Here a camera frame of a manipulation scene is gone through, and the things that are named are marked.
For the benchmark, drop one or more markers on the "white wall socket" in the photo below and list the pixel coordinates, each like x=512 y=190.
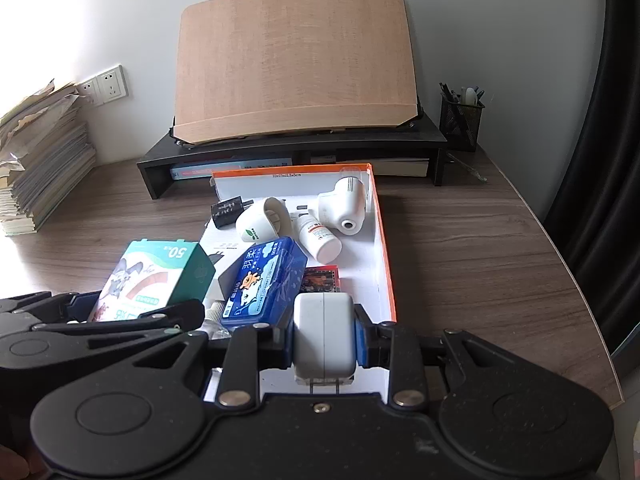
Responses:
x=111 y=84
x=89 y=89

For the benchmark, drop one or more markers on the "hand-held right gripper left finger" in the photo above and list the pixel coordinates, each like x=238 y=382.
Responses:
x=288 y=345

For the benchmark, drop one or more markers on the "wooden reading board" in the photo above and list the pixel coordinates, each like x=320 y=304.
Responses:
x=295 y=60

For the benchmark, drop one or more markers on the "clear pen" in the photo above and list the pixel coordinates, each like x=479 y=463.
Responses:
x=467 y=167

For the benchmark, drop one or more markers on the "white pill bottle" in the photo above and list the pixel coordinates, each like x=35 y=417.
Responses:
x=320 y=240

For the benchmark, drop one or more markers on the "white charger packaging box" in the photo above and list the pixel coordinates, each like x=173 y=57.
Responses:
x=220 y=247

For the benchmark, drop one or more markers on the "green bandage box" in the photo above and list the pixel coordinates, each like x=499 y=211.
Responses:
x=150 y=275

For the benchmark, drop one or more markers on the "orange and white cardboard box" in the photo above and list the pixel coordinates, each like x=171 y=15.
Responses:
x=365 y=285

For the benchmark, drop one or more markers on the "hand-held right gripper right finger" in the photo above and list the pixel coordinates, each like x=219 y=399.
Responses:
x=360 y=340

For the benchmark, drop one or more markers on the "black mesh pen holder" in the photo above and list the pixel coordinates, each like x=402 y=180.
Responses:
x=460 y=120

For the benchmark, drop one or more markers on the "white repeller heater leaf print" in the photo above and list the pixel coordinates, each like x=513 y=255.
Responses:
x=255 y=225

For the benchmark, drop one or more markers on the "black monitor riser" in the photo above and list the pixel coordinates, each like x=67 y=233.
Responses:
x=160 y=165

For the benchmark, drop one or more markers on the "white charger cube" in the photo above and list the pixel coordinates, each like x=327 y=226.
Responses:
x=322 y=335

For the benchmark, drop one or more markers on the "white plug-in repeller green button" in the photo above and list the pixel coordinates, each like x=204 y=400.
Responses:
x=342 y=205

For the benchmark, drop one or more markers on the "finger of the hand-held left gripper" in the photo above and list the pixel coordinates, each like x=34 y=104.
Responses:
x=125 y=320
x=82 y=303

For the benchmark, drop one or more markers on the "black power adapter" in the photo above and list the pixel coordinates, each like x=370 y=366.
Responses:
x=225 y=212

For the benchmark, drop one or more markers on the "person's left hand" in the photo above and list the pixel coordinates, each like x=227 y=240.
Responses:
x=12 y=462

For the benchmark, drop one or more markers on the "dark playing card box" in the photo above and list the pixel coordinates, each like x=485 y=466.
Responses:
x=320 y=280

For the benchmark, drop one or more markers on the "blue tissue pack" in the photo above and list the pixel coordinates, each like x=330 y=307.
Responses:
x=260 y=285

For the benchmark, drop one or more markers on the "cream paged book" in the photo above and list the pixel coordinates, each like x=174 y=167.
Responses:
x=400 y=166

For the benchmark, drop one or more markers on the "stack of books and papers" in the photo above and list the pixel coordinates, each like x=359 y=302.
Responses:
x=45 y=160

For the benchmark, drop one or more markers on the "dark curtain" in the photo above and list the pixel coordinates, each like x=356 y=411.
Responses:
x=610 y=160

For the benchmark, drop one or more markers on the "small clear bottle white cap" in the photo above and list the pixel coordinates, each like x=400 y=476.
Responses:
x=215 y=312

